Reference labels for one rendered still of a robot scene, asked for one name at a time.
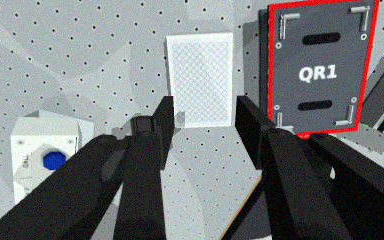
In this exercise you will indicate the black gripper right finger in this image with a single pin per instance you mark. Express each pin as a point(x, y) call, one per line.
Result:
point(298, 199)

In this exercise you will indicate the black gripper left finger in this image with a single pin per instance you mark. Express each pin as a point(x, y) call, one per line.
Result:
point(71, 202)

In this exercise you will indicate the white operator button panel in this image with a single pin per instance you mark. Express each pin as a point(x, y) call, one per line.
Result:
point(41, 145)

